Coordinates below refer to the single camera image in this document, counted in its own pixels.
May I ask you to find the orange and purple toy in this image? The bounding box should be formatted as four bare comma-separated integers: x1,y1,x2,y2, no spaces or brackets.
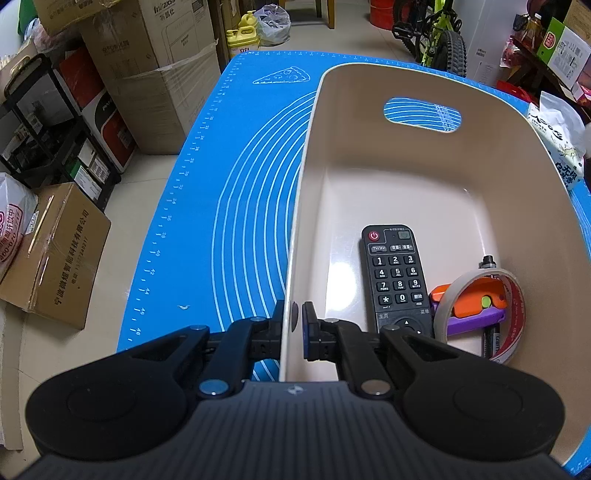
429,276,508,335

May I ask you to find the black metal rack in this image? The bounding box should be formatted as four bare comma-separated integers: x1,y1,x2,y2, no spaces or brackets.
0,53,123,188

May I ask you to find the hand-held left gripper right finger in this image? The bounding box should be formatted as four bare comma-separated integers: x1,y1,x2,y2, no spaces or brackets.
301,301,467,399

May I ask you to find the large printed cardboard box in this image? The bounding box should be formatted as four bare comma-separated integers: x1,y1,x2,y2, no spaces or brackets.
81,0,221,155

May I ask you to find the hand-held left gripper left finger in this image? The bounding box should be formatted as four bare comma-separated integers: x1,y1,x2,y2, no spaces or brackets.
124,300,289,400

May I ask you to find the white tissue pack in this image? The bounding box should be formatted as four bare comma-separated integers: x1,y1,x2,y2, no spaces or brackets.
526,91,587,192

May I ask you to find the yellow plastic jug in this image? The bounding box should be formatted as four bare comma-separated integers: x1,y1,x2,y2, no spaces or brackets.
226,11,262,61

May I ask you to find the green and white box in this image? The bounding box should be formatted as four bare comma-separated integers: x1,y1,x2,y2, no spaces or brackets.
536,17,591,90

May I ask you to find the red paper bag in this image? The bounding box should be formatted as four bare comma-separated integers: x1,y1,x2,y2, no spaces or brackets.
496,78,532,100

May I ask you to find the open brown cardboard box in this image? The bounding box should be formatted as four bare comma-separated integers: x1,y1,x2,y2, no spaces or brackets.
34,0,139,35

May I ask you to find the wooden chair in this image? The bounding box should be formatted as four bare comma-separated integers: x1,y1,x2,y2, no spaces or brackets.
315,0,338,30

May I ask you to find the beige plastic basket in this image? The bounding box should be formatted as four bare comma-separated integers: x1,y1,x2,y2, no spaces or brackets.
278,64,585,469

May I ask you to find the black and green bicycle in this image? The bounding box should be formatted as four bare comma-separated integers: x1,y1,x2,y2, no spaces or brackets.
392,0,468,77

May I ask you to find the black marker pen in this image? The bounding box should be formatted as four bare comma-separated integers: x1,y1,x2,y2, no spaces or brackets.
478,255,504,358

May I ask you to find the small taped cardboard box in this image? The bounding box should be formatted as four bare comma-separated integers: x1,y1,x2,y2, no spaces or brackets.
0,182,112,330

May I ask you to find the red and black box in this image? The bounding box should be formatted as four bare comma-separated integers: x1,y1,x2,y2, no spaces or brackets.
58,60,137,174

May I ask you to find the black remote control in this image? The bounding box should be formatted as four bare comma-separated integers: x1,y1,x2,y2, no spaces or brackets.
361,224,435,337

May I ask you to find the blue silicone baking mat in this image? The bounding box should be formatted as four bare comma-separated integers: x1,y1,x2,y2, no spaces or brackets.
116,51,591,478

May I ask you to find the white bag red print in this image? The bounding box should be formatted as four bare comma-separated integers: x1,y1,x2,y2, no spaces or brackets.
0,173,38,282

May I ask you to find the clear tape roll red print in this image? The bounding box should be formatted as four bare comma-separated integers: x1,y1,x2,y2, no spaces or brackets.
433,267,527,365

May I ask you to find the translucent plastic bag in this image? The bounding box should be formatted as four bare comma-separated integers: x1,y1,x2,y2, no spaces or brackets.
253,4,291,47

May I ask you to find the red container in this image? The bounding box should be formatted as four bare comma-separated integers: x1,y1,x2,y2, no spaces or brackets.
369,0,400,31

